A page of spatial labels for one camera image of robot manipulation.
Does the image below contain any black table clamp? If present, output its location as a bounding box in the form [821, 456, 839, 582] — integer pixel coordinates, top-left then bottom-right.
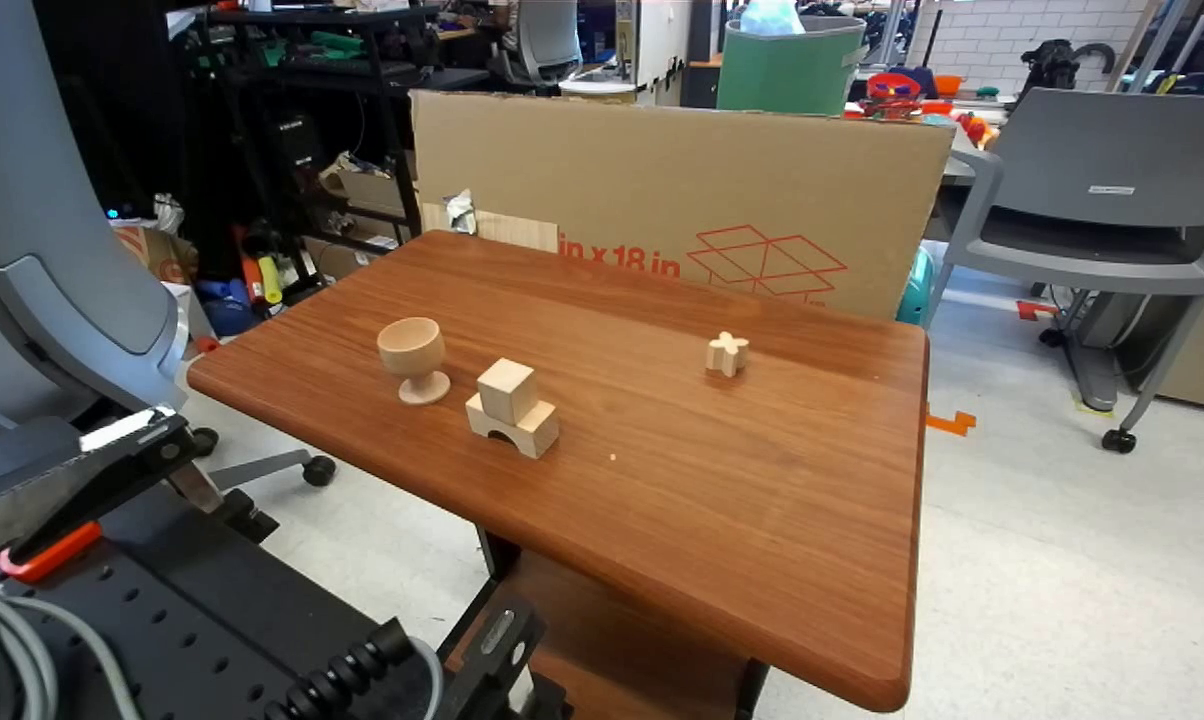
[437, 602, 550, 720]

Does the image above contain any teal plastic object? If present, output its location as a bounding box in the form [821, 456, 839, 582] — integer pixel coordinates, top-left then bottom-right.
[896, 237, 945, 331]

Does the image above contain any wooden goblet cup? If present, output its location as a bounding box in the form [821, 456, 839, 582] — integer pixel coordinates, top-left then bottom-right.
[372, 311, 452, 409]

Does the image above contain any black cluttered storage shelf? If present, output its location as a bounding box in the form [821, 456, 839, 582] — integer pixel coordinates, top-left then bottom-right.
[164, 0, 430, 290]

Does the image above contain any large brown cardboard box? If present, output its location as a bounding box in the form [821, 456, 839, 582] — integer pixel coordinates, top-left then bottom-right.
[409, 89, 956, 323]

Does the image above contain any wooden arch block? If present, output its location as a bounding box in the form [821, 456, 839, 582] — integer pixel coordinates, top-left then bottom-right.
[460, 389, 563, 464]

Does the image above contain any orange handled black clamp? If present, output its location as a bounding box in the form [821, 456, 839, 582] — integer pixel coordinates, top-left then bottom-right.
[0, 412, 282, 586]

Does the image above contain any grey plastic rolling chair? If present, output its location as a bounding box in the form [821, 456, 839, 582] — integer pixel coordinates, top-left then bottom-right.
[0, 0, 341, 563]
[922, 84, 1204, 456]

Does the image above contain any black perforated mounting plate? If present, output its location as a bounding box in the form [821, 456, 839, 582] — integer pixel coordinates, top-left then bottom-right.
[0, 477, 430, 720]

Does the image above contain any wooden table pedestal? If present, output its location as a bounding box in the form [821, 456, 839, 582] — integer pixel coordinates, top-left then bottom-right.
[472, 523, 773, 720]

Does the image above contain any green chair back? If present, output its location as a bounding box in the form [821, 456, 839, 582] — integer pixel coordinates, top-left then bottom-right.
[717, 13, 866, 119]

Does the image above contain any wooden cross block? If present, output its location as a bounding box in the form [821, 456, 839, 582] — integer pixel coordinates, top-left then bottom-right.
[701, 327, 753, 379]

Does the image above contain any grey cable bundle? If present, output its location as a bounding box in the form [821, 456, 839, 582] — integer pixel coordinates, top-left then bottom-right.
[0, 582, 143, 720]

